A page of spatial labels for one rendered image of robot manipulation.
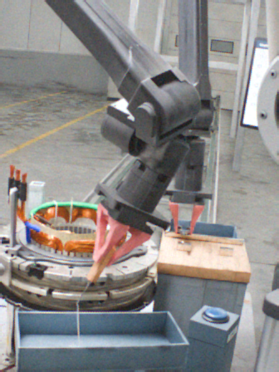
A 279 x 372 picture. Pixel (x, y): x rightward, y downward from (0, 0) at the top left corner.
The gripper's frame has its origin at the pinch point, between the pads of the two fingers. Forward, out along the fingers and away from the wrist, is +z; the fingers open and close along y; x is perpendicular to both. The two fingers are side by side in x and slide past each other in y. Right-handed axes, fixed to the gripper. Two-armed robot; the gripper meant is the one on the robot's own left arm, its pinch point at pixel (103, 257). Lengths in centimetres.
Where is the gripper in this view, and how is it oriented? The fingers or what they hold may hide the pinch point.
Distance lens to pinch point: 80.4
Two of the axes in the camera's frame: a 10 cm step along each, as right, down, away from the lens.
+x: 4.3, 3.7, -8.3
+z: -4.9, 8.6, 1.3
